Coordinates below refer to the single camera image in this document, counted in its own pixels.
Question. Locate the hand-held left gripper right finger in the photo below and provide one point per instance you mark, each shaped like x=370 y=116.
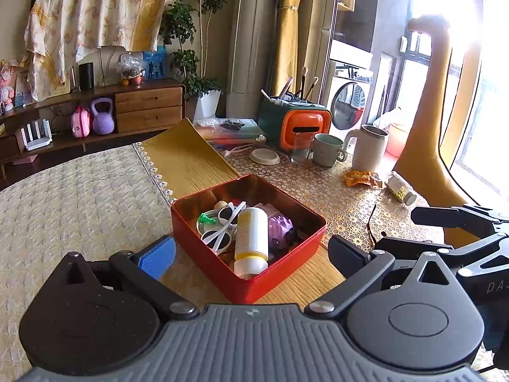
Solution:
x=346 y=254

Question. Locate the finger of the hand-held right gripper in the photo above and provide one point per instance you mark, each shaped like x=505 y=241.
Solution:
x=413 y=246
x=437 y=215

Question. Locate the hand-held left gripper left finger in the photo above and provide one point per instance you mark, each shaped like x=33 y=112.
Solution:
x=157 y=256

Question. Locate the red tin box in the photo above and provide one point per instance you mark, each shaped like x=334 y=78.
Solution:
x=206 y=262

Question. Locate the black oval shoe sponge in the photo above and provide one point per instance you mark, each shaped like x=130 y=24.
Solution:
x=294 y=234

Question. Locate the green plastic pin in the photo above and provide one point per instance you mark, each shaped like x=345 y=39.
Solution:
x=206 y=219

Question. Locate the white framed sunglasses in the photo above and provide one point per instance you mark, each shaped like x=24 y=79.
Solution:
x=218 y=238

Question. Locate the purple spiky ball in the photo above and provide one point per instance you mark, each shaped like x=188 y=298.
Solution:
x=280 y=230

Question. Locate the white yellow supplement bottle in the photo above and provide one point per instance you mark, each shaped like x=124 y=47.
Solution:
x=251 y=238

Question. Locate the clear pill bottle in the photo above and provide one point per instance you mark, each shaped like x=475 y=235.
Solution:
x=401 y=189

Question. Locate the orange snack wrapper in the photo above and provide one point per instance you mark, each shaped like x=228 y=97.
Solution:
x=362 y=178

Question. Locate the pink plastic basin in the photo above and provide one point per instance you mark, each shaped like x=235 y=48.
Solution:
x=397 y=141

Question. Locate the large tan long-necked figure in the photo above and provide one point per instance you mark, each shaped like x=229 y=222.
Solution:
x=433 y=127

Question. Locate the beige quilted table mat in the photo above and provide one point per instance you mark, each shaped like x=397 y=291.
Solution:
x=79 y=207

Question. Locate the tall white mug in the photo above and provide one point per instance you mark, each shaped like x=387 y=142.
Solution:
x=370 y=151

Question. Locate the yellow wood-grain table mat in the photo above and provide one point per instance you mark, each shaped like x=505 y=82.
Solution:
x=187 y=167

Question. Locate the green ceramic mug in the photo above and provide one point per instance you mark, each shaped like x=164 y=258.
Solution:
x=326 y=151

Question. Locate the clear drinking glass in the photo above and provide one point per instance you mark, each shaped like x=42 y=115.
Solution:
x=300 y=149

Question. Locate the white round lid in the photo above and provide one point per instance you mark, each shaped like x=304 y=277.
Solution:
x=264 y=156

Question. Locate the orange green desk organizer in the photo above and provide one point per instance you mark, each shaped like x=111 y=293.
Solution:
x=306 y=121

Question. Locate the white washing machine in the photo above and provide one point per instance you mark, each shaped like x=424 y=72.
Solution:
x=350 y=103

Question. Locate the purple kettlebell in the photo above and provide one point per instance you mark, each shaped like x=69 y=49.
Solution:
x=102 y=121

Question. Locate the stack of books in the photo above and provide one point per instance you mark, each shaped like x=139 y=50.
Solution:
x=238 y=133

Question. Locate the wooden television cabinet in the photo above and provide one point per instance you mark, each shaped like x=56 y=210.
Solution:
x=147 y=107

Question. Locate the small dark pouch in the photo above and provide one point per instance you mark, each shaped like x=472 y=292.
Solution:
x=232 y=125

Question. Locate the pink toy case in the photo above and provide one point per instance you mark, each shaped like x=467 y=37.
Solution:
x=81 y=125

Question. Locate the pink flat box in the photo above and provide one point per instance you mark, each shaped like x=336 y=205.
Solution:
x=24 y=160

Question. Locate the white router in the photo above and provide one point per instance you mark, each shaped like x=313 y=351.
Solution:
x=37 y=141

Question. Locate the white pen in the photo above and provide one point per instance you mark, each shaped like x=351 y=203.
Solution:
x=267 y=95

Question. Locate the plastic bag of fruit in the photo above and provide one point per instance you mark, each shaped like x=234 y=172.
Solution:
x=131 y=69

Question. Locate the blue printed box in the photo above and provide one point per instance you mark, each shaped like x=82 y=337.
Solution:
x=156 y=63

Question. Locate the black speaker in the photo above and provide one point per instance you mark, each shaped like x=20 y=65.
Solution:
x=86 y=76

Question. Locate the pink doll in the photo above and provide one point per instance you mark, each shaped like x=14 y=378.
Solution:
x=7 y=87

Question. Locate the yellow curtain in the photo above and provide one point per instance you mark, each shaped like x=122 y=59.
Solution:
x=294 y=28

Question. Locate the tall potted plant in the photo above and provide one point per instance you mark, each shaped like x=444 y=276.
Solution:
x=181 y=24

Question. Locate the beige standing air conditioner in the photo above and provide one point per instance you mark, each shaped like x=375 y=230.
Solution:
x=252 y=39

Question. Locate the floral bed sheet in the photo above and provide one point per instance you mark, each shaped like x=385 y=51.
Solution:
x=91 y=12

